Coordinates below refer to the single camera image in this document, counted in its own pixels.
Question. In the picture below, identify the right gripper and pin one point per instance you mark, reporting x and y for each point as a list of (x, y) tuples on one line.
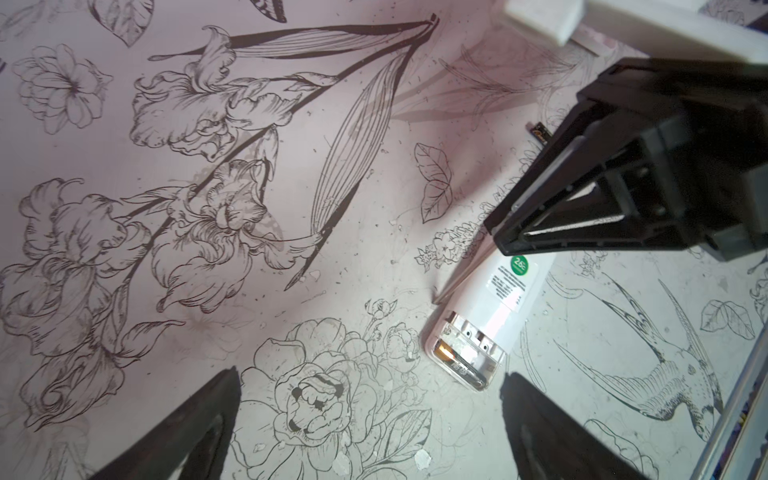
[(659, 155)]

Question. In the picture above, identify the white remote control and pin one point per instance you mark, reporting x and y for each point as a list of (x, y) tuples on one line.
[(484, 318)]

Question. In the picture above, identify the AA battery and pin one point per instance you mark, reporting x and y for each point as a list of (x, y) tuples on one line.
[(540, 132), (459, 366)]

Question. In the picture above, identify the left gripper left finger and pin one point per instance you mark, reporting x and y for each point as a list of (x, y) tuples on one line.
[(193, 439)]

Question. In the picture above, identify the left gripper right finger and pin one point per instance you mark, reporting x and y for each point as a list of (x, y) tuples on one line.
[(548, 444)]

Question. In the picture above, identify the screwdriver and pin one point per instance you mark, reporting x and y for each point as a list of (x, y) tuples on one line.
[(486, 248)]

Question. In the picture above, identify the battery cover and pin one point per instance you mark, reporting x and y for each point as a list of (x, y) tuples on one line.
[(595, 42)]

